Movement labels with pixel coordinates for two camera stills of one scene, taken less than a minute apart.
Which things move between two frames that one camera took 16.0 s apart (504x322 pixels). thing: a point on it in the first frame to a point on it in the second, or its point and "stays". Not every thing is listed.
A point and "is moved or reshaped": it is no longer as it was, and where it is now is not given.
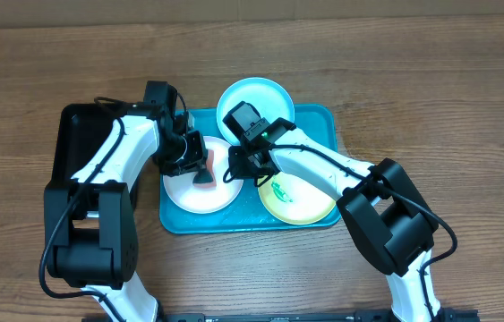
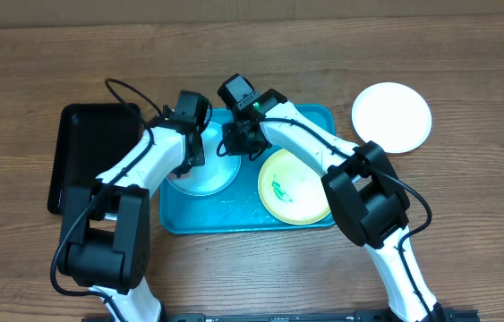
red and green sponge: x=210 y=167 is moved or reshaped
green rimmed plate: x=294 y=199 stays
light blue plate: x=270 y=99 to x=218 y=173
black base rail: x=376 y=316 stays
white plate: x=180 y=189 to x=393 y=115
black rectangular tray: x=83 y=129 stays
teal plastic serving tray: x=316 y=122 stays
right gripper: x=240 y=170 to x=233 y=136
